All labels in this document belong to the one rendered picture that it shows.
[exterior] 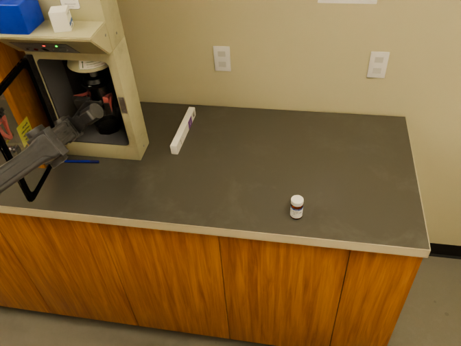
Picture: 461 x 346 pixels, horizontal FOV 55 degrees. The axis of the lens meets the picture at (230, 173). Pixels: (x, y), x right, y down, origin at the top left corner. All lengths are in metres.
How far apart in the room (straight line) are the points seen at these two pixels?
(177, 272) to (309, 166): 0.66
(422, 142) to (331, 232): 0.82
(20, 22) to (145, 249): 0.88
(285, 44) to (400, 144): 0.60
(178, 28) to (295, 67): 0.50
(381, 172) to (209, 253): 0.70
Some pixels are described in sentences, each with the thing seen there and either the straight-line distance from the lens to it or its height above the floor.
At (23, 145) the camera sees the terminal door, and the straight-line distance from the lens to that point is 1.63.
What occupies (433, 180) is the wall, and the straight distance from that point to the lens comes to 2.32.
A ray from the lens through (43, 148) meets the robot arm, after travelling 1.12.
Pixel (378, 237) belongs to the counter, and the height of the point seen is 0.94.
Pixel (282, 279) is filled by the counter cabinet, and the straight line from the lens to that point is 1.71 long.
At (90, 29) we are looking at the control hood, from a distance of 1.44.
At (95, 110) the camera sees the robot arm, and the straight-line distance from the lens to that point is 1.58.
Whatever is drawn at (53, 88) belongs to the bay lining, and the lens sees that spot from 1.76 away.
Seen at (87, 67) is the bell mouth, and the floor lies 1.33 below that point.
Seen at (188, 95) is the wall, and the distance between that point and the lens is 2.06.
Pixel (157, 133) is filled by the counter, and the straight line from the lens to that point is 1.90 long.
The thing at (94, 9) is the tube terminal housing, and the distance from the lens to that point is 1.48.
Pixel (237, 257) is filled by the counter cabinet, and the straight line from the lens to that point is 1.64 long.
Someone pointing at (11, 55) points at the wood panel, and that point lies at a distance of 1.72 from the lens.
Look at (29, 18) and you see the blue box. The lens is 1.50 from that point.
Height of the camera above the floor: 2.07
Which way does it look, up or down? 43 degrees down
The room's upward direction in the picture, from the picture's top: 4 degrees counter-clockwise
